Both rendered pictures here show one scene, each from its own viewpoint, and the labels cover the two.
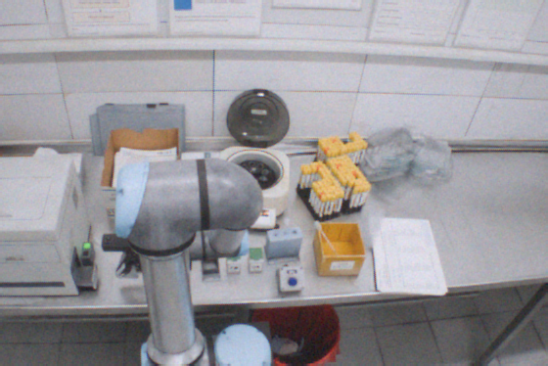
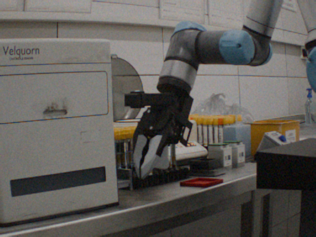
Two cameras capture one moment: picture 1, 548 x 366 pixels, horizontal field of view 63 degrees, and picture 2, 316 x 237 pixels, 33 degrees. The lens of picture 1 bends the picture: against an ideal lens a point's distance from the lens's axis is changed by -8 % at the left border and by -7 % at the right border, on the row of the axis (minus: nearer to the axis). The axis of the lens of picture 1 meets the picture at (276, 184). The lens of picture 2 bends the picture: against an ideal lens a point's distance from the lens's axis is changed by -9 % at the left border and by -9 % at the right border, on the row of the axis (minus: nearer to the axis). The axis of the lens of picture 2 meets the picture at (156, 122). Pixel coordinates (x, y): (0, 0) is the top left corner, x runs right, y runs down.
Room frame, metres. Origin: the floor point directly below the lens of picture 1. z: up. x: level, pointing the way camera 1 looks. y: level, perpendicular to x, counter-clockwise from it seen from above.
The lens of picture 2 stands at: (-0.19, 1.08, 1.08)
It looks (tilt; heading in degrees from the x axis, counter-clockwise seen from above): 3 degrees down; 323
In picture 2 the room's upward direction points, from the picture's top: 2 degrees counter-clockwise
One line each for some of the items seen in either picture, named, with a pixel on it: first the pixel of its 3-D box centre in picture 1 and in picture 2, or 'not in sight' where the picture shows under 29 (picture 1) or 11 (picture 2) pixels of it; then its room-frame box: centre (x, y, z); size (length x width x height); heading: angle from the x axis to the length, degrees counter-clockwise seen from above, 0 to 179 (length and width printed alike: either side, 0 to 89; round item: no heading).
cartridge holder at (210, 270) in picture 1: (210, 265); (204, 166); (0.84, 0.16, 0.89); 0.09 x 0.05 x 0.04; 15
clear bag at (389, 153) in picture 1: (388, 146); (210, 118); (1.43, -0.40, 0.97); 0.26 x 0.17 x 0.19; 119
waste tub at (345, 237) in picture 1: (338, 249); (273, 137); (0.94, -0.22, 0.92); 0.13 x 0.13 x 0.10; 10
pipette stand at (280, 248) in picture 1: (283, 244); (237, 144); (0.93, -0.05, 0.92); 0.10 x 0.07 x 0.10; 109
